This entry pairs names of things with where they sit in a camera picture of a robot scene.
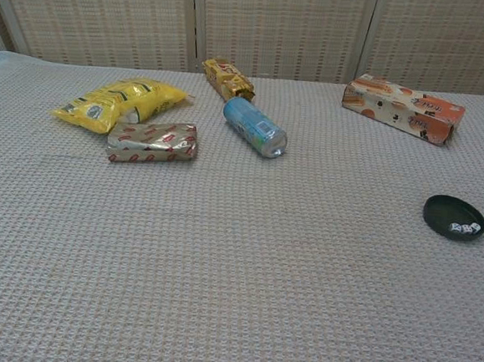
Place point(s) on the dark green round tray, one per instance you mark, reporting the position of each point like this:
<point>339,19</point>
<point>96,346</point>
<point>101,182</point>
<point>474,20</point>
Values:
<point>445,211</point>

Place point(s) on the light blue drink can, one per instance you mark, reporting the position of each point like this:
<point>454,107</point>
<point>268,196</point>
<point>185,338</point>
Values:
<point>250,125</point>

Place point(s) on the beige waffle-weave tablecloth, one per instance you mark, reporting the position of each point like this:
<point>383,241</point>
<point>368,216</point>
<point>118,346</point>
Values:
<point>235,272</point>

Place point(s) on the silver red-print snack packet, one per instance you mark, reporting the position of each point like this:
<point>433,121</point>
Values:
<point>153,142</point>

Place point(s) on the gold snack bar packet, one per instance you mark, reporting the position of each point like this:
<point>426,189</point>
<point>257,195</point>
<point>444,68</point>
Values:
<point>225,77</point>

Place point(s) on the yellow chip bag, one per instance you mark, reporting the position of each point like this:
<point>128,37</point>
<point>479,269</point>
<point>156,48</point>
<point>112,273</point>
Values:
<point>105,103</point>

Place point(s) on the orange white biscuit box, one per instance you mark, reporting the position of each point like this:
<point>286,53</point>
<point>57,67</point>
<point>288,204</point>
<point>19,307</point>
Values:
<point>399,105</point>

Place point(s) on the woven bamboo folding screen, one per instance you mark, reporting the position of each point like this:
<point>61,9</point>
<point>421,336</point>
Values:
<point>113,11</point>

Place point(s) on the white die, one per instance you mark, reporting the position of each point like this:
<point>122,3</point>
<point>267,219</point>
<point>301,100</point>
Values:
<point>467,229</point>
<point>456,229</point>
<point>476,227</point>

